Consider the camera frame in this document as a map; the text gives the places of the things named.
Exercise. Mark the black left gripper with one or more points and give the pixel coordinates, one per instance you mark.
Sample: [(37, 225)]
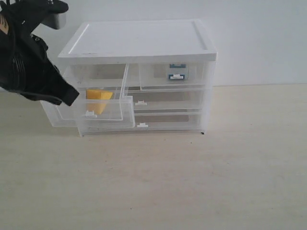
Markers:
[(24, 66)]

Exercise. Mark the yellow wedge block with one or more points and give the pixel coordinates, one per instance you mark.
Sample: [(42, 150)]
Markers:
[(96, 96)]

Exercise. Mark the white bottle teal label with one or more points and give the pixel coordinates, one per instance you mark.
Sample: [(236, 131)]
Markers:
[(177, 72)]

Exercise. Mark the white plastic drawer cabinet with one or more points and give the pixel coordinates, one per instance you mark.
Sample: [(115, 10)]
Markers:
[(144, 42)]

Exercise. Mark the clear bottom wide drawer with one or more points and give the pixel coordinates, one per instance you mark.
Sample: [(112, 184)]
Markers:
[(163, 121)]

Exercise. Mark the clear wide drawer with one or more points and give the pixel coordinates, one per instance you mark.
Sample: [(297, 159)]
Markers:
[(167, 100), (163, 121)]

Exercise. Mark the clear middle wide drawer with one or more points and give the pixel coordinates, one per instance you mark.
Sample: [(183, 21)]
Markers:
[(167, 100)]

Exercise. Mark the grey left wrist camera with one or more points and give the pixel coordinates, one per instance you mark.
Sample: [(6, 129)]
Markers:
[(55, 12)]

